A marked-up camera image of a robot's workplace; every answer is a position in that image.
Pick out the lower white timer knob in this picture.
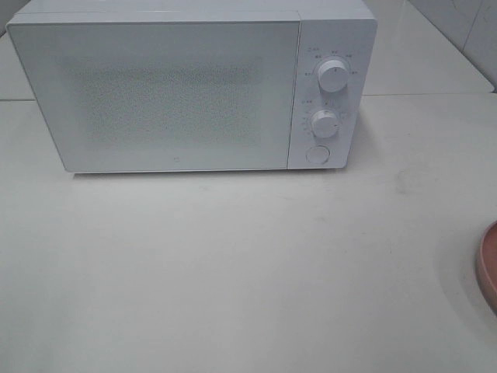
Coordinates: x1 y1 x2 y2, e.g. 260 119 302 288
311 110 340 138

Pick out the upper white power knob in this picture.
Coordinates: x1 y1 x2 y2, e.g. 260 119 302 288
316 57 350 93

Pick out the round white door-release button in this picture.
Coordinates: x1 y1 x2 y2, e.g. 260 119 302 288
306 145 330 165

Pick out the white microwave door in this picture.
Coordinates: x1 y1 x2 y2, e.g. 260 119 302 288
9 22 299 173

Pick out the white microwave oven body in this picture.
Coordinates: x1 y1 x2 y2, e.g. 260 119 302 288
6 1 377 172

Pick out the pink round plate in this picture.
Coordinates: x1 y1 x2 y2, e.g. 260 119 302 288
475 221 497 313

